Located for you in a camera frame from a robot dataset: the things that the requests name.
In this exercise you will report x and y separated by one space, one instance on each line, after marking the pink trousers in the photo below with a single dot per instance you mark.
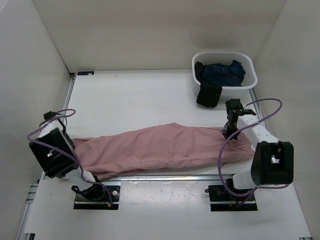
163 147

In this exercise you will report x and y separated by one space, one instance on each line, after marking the white plastic basket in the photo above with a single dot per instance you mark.
226 57

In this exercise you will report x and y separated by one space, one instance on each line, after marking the white front cover board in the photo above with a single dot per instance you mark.
154 210

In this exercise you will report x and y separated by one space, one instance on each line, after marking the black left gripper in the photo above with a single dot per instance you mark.
70 143

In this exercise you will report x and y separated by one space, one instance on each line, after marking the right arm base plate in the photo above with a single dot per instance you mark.
222 201

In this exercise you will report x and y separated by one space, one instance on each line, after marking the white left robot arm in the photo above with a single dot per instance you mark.
55 152

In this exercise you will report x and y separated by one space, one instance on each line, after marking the dark blue trousers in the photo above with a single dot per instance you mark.
231 75

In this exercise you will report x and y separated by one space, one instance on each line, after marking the black garment over basket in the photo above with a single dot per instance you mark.
210 89

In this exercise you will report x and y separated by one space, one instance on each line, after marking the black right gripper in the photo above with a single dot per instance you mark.
225 131

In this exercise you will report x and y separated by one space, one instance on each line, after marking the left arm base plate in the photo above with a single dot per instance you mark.
98 197

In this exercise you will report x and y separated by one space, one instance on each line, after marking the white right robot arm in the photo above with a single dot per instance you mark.
273 161

